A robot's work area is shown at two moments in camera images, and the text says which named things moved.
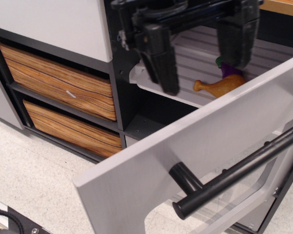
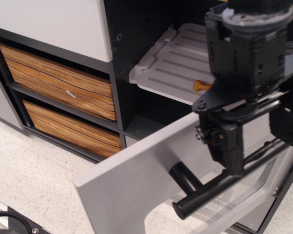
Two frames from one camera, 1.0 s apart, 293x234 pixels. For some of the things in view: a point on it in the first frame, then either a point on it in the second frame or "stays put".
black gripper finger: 154,42 → 226,143
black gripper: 134,15 → 247,42
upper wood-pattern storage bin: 60,80 stays put
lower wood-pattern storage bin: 96,138 stays put
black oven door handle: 198,193 stays put
